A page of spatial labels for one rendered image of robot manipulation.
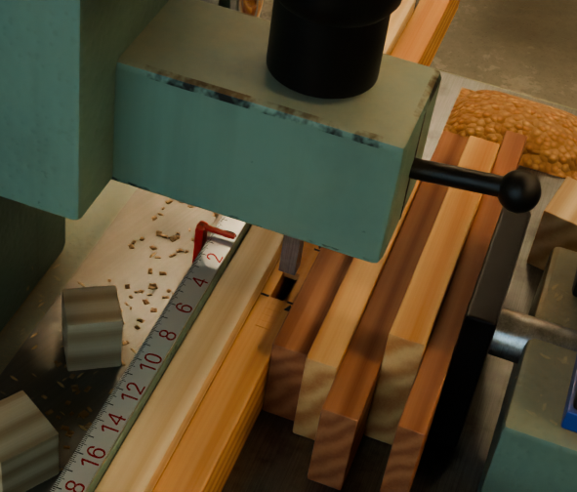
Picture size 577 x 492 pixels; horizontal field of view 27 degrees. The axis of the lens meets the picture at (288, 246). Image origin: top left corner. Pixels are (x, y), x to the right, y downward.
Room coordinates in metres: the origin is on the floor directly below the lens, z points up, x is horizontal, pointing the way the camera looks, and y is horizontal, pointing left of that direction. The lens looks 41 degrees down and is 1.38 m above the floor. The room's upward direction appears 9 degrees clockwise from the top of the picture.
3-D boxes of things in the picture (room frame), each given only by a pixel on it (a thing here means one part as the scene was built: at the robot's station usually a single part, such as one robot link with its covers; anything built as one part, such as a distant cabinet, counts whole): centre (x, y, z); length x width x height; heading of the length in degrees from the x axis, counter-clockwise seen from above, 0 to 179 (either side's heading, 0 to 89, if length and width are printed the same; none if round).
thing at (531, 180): (0.45, -0.08, 1.04); 0.06 x 0.02 x 0.02; 77
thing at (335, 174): (0.47, 0.02, 1.03); 0.14 x 0.07 x 0.09; 77
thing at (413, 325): (0.49, -0.08, 0.94); 0.17 x 0.02 x 0.07; 167
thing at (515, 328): (0.44, -0.13, 0.95); 0.09 x 0.07 x 0.09; 167
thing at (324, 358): (0.48, -0.04, 0.93); 0.17 x 0.02 x 0.06; 167
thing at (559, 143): (0.69, -0.14, 0.91); 0.10 x 0.07 x 0.02; 77
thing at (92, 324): (0.52, 0.11, 0.82); 0.03 x 0.03 x 0.04; 20
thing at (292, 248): (0.47, 0.00, 0.97); 0.01 x 0.01 x 0.05; 77
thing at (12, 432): (0.43, 0.14, 0.82); 0.04 x 0.04 x 0.04; 46
